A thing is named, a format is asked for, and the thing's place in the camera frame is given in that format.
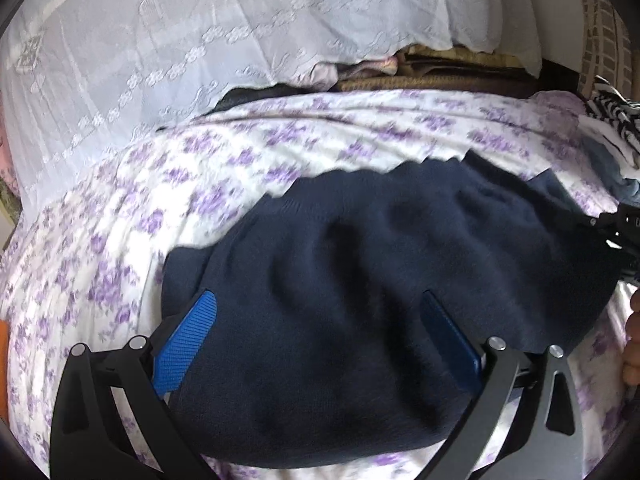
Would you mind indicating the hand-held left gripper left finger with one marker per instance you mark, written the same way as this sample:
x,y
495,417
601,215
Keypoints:
x,y
187,332

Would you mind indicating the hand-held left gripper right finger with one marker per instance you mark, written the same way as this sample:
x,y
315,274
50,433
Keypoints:
x,y
450,340

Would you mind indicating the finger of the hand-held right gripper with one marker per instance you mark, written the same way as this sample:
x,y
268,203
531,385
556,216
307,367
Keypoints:
x,y
622,230

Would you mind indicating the navy cardigan with yellow trim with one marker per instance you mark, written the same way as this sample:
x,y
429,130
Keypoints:
x,y
380,290

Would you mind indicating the person's right hand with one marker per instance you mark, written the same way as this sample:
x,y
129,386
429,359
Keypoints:
x,y
634,340

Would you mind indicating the grey-blue cloth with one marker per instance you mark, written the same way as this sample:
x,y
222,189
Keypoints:
x,y
607,165

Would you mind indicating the black and white striped cloth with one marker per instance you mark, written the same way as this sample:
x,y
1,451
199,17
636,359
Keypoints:
x,y
617,110

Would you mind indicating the purple floral bedsheet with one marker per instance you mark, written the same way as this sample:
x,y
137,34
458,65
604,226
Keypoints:
x,y
150,200

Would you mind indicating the orange object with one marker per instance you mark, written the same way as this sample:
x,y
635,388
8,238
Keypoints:
x,y
3,365

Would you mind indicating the brown checked cushion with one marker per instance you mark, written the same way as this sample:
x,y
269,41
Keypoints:
x,y
602,25

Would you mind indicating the brown woven mat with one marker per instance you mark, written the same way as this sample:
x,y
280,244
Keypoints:
x,y
450,72

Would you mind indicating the pale pink cloth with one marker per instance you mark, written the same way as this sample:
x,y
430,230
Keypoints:
x,y
350,71

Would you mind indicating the white lace cloth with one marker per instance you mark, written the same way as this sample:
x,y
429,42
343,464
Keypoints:
x,y
175,35

